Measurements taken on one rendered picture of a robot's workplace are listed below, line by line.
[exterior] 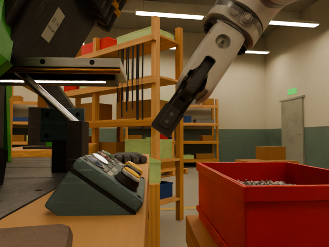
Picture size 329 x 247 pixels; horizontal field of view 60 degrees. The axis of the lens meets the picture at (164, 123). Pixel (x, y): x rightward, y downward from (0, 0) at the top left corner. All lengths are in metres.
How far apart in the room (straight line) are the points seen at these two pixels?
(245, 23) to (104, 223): 0.31
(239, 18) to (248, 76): 10.35
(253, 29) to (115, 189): 0.28
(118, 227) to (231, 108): 10.11
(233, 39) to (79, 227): 0.29
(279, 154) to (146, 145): 4.52
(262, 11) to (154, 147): 2.70
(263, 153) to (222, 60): 6.64
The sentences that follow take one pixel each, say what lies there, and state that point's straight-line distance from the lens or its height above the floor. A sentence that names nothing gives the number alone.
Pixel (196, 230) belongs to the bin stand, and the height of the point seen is 0.80.
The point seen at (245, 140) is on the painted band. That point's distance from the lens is 10.47.
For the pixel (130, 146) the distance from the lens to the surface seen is 3.35.
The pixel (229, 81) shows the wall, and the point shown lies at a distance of 10.43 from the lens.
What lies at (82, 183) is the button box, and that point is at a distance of 0.30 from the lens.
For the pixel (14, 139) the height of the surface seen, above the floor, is 0.90.
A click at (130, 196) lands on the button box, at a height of 0.92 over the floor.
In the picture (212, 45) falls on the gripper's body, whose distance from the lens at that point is 0.39.
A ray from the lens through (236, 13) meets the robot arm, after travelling 0.43.
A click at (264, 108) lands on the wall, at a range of 10.86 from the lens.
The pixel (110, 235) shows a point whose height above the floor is 0.90.
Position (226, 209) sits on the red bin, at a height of 0.87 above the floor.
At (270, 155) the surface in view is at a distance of 7.06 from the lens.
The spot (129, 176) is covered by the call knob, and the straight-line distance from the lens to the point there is 0.30.
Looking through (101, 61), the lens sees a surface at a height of 1.12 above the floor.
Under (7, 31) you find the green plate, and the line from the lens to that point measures 0.58.
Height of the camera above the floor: 0.98
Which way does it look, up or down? 3 degrees up
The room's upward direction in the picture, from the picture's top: straight up
